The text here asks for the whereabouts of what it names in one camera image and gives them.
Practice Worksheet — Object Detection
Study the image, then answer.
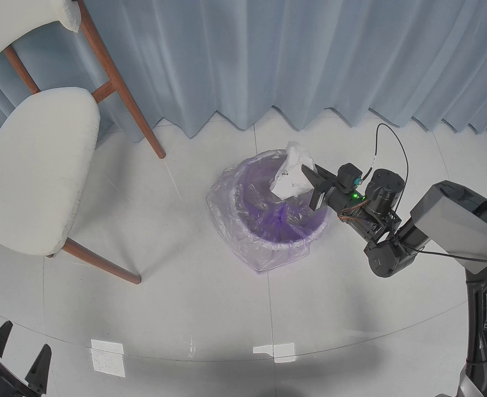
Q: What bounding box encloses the purple plastic bag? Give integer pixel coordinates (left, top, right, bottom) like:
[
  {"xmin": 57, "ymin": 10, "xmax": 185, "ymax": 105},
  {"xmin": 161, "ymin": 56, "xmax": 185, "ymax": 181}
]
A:
[{"xmin": 206, "ymin": 149, "xmax": 331, "ymax": 275}]

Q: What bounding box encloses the white trash bin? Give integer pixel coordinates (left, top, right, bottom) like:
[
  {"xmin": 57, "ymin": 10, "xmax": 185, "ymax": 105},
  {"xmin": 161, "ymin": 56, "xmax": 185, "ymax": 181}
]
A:
[{"xmin": 227, "ymin": 155, "xmax": 329, "ymax": 270}]

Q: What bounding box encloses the white cushioned wooden chair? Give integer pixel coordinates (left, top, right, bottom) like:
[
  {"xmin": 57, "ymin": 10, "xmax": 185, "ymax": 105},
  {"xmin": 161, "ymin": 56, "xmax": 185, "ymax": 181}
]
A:
[{"xmin": 0, "ymin": 0, "xmax": 166, "ymax": 285}]

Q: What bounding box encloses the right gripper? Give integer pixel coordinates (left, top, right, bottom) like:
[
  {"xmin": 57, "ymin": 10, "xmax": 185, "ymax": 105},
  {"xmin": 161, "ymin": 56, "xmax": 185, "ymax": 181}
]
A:
[{"xmin": 301, "ymin": 162, "xmax": 371, "ymax": 223}]

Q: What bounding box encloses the white paper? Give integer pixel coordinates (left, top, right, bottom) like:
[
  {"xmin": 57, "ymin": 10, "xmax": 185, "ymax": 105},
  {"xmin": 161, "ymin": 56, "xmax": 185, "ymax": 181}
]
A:
[{"xmin": 269, "ymin": 141, "xmax": 315, "ymax": 201}]

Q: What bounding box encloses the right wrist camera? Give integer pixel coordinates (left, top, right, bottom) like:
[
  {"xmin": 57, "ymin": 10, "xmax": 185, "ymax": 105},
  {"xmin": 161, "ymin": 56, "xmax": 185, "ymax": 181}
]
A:
[{"xmin": 336, "ymin": 163, "xmax": 365, "ymax": 193}]

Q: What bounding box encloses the pale blue curtain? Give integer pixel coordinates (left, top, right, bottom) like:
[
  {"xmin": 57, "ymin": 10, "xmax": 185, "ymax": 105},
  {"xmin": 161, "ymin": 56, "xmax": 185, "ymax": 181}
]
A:
[{"xmin": 0, "ymin": 0, "xmax": 487, "ymax": 144}]

